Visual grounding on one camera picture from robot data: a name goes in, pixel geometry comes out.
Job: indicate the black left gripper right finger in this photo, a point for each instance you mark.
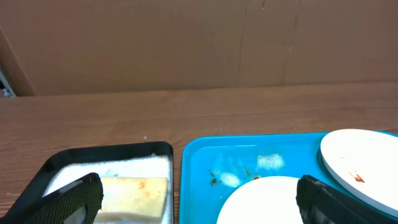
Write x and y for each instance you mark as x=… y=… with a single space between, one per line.
x=319 y=203

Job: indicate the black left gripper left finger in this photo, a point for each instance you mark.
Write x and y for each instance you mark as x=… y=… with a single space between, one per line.
x=76 y=202

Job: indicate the yellow round plate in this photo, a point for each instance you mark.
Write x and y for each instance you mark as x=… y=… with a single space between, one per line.
x=267 y=200

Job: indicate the yellow sponge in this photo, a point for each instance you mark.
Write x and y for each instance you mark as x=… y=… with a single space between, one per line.
x=132 y=199

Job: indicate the black soapy water tray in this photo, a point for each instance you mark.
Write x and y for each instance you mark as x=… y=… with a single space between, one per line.
x=37 y=186

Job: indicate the teal plastic tray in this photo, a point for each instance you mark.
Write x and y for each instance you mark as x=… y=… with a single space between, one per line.
x=214 y=167

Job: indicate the white plate upper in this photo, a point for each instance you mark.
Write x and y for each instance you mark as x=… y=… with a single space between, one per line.
x=365 y=163

